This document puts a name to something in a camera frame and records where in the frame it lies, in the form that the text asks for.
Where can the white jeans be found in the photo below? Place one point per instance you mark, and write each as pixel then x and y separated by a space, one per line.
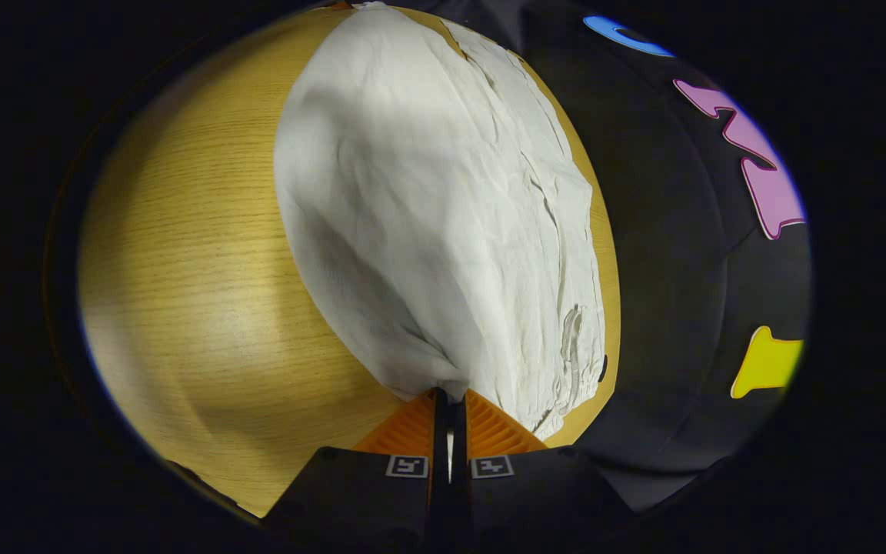
pixel 428 192

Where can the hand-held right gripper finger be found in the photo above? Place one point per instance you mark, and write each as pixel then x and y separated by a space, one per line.
pixel 441 462
pixel 457 462

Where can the black backdrop cloth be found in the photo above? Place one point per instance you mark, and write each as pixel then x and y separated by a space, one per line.
pixel 666 269

